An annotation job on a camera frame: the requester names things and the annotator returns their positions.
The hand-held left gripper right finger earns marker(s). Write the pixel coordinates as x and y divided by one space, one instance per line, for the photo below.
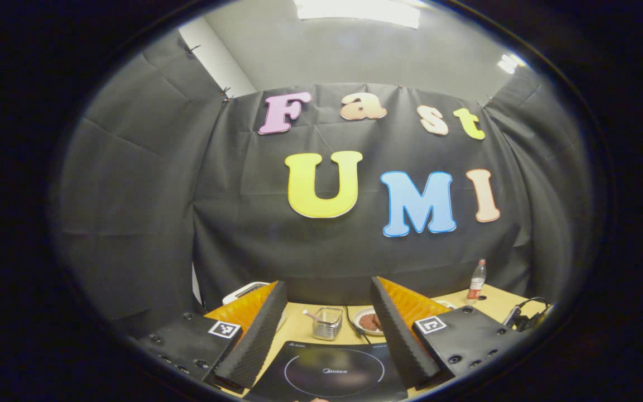
399 340

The white divided bean dish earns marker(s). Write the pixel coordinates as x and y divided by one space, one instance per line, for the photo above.
445 304

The round white plate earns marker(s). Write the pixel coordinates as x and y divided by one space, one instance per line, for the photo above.
359 326

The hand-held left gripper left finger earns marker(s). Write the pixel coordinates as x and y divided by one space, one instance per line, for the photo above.
254 340

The small ceiling light panel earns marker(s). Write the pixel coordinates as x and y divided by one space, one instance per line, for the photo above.
508 62

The black induction cooktop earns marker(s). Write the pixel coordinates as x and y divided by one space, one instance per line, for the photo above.
332 371

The large ceiling light panel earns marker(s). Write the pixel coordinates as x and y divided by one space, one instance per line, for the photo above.
360 11

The red label plastic bottle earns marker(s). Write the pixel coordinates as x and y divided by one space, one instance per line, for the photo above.
476 283

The black backdrop cloth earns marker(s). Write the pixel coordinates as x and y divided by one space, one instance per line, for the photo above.
243 223

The pink straw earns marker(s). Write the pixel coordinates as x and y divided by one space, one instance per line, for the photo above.
313 316

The white toaster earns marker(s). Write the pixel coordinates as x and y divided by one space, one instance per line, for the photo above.
240 291

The red meat slice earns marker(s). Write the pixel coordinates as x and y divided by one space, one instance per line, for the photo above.
365 321
376 322

